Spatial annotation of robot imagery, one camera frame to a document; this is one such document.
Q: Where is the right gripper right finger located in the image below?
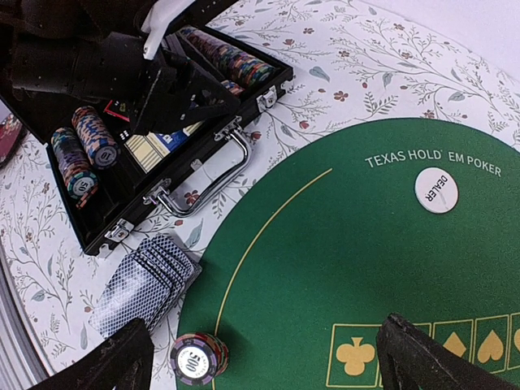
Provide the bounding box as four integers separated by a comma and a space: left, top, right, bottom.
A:
376, 313, 517, 390

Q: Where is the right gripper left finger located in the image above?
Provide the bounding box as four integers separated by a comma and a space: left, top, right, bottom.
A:
32, 318, 154, 390

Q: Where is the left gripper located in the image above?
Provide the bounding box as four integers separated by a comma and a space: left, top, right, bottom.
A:
1, 1, 240, 137

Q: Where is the purple black chip stack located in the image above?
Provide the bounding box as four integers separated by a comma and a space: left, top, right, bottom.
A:
170, 332, 229, 386

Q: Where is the black poker chip case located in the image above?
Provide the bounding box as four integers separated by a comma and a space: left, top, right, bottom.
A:
1, 1, 293, 256

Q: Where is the white dealer button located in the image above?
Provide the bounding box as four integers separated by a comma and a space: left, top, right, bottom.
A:
414, 167, 459, 215

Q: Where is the red triangle all-in marker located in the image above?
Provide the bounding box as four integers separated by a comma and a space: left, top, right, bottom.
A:
104, 100, 130, 122

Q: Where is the blue playing card deck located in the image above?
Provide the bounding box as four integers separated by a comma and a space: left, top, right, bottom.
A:
89, 235, 202, 339

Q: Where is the red embroidered round cushion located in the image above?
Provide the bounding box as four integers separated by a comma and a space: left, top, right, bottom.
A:
0, 113, 27, 168

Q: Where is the poker chip row near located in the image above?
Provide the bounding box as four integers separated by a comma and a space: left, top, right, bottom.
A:
50, 106, 120, 209

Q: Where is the poker chip row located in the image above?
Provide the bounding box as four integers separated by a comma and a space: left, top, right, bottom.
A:
179, 26, 277, 88
50, 106, 120, 209

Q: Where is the red dice row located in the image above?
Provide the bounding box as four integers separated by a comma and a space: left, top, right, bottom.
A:
119, 130, 130, 141

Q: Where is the boxed playing cards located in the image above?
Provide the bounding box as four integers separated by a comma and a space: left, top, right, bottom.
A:
125, 122, 203, 173

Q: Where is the green poker felt mat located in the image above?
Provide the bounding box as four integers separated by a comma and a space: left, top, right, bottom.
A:
178, 119, 519, 389

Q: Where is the poker chip row far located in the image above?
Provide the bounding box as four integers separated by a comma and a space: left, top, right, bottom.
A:
179, 26, 277, 88

